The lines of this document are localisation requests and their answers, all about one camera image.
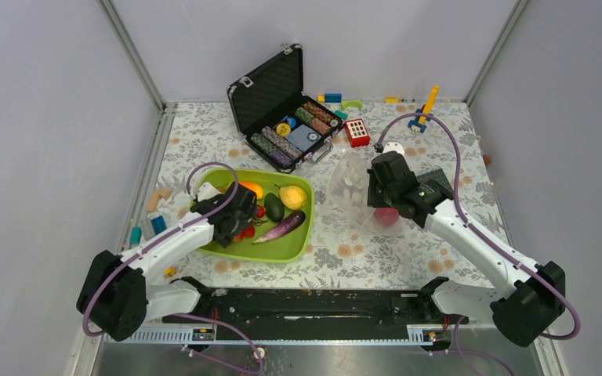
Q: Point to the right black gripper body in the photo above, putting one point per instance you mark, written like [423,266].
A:
[379,196]

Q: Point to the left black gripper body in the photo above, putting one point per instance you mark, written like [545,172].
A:
[243,220]

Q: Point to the red apple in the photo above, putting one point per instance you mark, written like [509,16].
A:
[386,217]

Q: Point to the clear zip top bag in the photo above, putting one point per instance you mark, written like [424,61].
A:
[348,188]

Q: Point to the green avocado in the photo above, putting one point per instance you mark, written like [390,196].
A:
[275,210]

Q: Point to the purple eggplant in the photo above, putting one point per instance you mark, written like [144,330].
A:
[285,226]

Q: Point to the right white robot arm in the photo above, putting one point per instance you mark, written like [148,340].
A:
[525,297]

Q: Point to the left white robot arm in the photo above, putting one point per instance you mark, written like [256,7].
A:
[121,292]

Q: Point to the orange mango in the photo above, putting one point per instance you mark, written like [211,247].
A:
[254,187]

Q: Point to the grey building baseplate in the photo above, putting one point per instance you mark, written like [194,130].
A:
[438,176]

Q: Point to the red building block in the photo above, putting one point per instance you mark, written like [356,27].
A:
[356,132]

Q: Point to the green plastic tray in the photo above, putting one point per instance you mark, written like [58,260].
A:
[285,249]

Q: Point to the blue yellow block tower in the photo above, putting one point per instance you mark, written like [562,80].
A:
[419,124]

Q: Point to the yellow lemon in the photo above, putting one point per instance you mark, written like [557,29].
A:
[293,198]

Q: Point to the blue grey floor blocks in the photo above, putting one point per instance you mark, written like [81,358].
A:
[146,229]

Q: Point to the tan wooden block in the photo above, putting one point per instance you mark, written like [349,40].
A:
[155,198]

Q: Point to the green arch block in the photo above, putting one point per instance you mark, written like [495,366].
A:
[351,103]

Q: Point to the blue block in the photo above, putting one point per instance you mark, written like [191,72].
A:
[333,97]

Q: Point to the black poker chip case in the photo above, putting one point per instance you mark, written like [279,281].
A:
[279,121]

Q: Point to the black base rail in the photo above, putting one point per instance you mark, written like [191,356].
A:
[317,315]

